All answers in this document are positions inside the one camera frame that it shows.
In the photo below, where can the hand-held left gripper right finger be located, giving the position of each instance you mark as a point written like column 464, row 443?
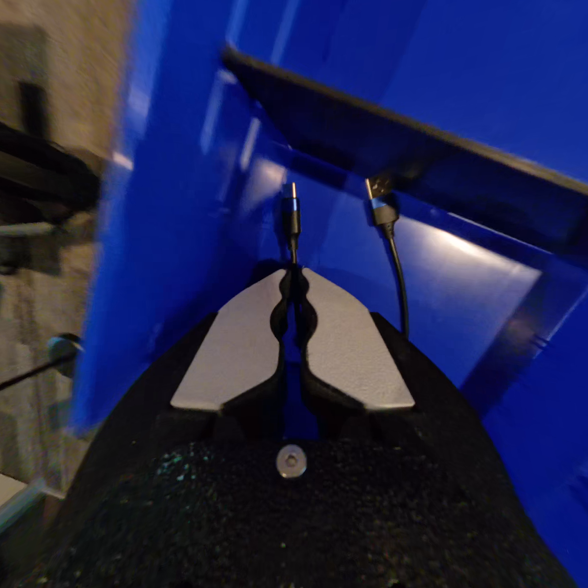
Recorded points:
column 353, row 353

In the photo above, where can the blue bin with divider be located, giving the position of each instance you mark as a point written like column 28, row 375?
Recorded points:
column 183, row 183

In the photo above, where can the black bin divider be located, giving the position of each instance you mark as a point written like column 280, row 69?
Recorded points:
column 367, row 133

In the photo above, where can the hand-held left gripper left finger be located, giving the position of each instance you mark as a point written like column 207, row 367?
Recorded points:
column 229, row 349

